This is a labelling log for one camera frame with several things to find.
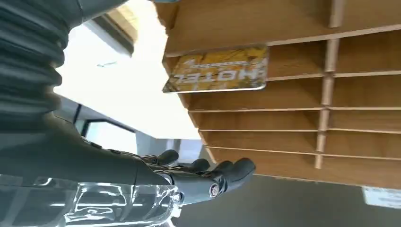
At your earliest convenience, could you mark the wooden slotted card box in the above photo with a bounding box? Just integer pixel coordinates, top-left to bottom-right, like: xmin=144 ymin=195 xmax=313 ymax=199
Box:
xmin=154 ymin=0 xmax=401 ymax=191

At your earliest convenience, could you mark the grey laptop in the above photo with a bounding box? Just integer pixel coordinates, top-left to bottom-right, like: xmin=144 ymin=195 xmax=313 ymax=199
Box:
xmin=171 ymin=173 xmax=401 ymax=227

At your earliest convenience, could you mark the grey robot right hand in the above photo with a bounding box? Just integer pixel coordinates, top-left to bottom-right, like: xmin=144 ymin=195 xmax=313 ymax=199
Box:
xmin=0 ymin=113 xmax=257 ymax=227

